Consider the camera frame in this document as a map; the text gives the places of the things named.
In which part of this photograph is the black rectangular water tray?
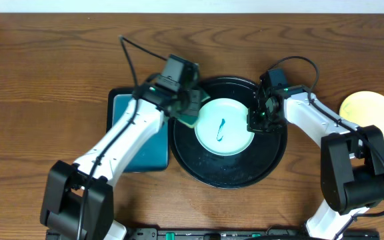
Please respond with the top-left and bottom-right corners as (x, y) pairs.
(106, 87), (169, 173)

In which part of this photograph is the white plate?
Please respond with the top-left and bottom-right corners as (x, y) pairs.
(194, 98), (254, 156)

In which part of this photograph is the green scrubbing sponge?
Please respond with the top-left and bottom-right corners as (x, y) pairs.
(177, 87), (210, 128)

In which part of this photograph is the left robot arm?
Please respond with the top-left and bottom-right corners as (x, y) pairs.
(40, 82), (209, 239)

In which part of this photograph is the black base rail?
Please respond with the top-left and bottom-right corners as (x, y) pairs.
(45, 228), (381, 240)

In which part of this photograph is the yellow plate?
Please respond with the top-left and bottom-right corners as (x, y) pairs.
(339, 91), (384, 137)

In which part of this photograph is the black round serving tray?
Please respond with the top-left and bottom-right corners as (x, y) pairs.
(169, 76), (287, 189)

